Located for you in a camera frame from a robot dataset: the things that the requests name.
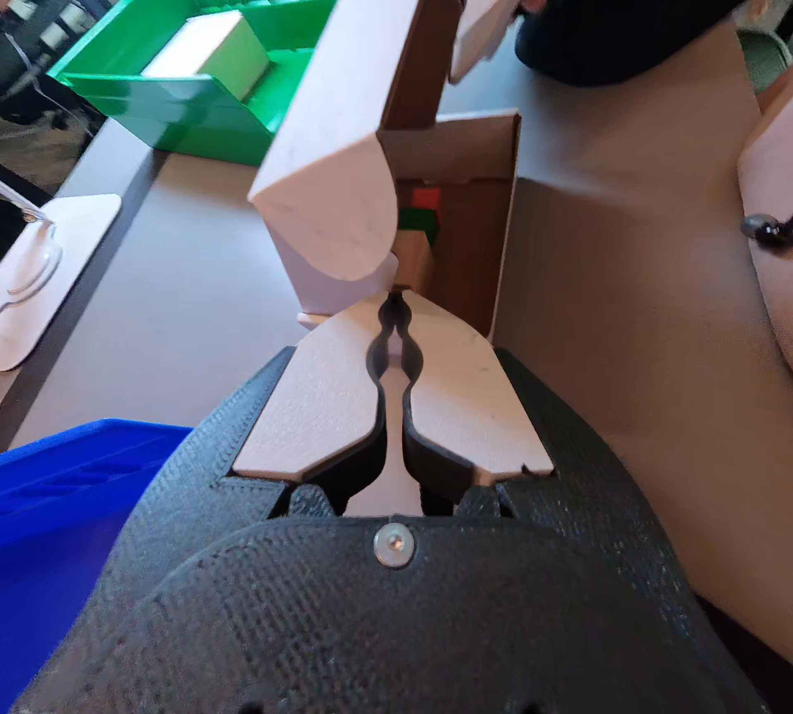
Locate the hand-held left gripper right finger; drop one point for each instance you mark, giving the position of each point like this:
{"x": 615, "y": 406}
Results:
{"x": 471, "y": 404}

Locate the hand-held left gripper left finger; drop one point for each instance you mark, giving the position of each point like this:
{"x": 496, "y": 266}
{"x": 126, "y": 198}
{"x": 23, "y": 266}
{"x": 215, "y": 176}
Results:
{"x": 310, "y": 404}

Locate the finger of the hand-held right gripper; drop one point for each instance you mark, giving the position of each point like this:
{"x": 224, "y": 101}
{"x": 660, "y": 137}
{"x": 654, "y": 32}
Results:
{"x": 489, "y": 1}

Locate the white cardboard box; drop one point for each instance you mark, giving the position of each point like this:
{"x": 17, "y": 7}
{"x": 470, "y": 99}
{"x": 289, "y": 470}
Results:
{"x": 334, "y": 107}
{"x": 204, "y": 45}

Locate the green cube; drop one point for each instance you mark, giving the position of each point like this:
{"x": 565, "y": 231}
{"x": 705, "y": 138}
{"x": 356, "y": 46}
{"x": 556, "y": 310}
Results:
{"x": 416, "y": 219}

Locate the red cube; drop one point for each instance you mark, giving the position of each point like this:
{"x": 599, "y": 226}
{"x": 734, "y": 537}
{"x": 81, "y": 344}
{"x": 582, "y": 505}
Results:
{"x": 426, "y": 198}

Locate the green plastic bin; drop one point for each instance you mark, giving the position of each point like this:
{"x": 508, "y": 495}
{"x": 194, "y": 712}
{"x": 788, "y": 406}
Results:
{"x": 186, "y": 125}

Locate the person's grey sweatshirt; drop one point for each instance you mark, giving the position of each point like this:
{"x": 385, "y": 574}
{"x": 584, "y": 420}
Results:
{"x": 768, "y": 169}

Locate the blue plastic bin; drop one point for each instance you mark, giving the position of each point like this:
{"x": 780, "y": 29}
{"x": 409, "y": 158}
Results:
{"x": 49, "y": 509}

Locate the white flat board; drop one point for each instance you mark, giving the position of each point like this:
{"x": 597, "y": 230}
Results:
{"x": 80, "y": 231}

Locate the clear plastic hook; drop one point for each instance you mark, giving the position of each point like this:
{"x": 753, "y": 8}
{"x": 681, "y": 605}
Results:
{"x": 28, "y": 211}

